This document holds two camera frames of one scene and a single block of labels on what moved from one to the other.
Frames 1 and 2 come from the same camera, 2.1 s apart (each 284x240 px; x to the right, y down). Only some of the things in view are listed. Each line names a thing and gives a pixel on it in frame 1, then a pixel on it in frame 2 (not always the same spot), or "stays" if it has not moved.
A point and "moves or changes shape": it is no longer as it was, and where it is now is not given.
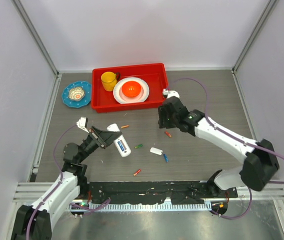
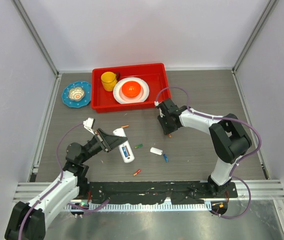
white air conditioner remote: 120,143 moves or changes shape
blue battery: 121,146 moves or changes shape
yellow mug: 108,79 stays
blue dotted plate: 87,88 stays
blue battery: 166,158 stays
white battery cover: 156,151 stays
